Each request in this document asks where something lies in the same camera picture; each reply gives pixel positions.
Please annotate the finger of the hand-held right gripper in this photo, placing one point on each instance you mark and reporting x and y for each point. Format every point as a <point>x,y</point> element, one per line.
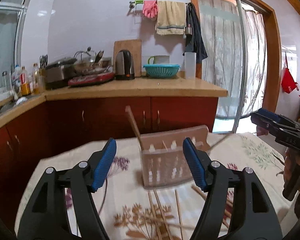
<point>287,133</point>
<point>267,113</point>

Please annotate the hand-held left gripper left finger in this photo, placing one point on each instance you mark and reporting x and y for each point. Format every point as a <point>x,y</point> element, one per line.
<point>103,165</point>

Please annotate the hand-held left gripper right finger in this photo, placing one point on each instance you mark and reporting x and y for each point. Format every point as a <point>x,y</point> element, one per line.
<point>193,165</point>

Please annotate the beige plastic utensil holder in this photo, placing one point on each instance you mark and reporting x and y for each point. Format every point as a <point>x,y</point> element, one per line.
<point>165,162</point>

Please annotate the long wooden chopstick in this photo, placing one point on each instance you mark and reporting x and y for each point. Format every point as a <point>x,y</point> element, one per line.
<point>221,142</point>
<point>132,123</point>

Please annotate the pile of wooden chopsticks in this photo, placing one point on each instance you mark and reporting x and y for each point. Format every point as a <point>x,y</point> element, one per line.
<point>160,210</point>

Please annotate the red hanging bag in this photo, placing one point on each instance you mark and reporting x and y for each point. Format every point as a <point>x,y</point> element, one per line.
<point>288,80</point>

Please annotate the red kitchen counter cabinet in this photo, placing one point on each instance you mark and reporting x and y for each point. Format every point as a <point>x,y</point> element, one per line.
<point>102,120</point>

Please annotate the sheer patterned curtain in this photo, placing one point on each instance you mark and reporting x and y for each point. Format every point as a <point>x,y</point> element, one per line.
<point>222,55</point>

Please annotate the red tray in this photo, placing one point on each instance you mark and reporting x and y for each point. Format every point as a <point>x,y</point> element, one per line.
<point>90,80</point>

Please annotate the clear plastic pitcher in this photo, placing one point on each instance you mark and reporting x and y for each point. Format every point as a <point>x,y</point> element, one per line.
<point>190,66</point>

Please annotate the teal plastic colander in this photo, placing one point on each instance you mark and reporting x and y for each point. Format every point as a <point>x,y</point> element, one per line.
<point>161,70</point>

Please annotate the metal rice cooker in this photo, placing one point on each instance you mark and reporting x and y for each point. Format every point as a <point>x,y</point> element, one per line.
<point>58,75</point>

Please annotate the black electric kettle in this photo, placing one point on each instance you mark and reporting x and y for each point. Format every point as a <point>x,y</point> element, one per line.
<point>123,65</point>

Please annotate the wok with glass lid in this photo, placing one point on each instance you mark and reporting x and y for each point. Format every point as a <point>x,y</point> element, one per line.
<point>90,62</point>

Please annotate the dark hanging cloth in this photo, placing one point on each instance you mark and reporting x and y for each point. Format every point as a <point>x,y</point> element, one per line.
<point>196,37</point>

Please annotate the clear glass bottle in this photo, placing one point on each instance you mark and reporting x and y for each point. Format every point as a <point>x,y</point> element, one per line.
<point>36,80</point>

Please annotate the oil bottle with yellow label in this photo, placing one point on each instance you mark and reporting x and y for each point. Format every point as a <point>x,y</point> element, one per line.
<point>25,85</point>

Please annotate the small hanging metal cup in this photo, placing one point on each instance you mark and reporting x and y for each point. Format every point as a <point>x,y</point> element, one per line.
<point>188,29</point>

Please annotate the knife holder with knives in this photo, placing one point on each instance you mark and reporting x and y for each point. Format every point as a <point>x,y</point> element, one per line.
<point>43,61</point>

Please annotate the wooden cutting board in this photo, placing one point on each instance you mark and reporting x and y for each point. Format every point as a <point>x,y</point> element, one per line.
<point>130,45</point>

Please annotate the white plastic bottle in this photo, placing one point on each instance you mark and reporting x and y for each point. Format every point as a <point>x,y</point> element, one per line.
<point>17,77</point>

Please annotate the beige towel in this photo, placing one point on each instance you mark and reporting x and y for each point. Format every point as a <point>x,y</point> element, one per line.
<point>170,17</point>

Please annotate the pink rubber gloves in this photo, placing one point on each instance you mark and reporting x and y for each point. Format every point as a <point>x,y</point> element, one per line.
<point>150,9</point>

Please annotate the kitchen window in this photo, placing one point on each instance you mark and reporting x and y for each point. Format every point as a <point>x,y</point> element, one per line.
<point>5,35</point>

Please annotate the metal towel rack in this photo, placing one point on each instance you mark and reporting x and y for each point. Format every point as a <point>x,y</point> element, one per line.
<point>136,5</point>

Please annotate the wooden door frame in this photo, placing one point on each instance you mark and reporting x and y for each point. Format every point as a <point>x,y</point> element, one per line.
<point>272,55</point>

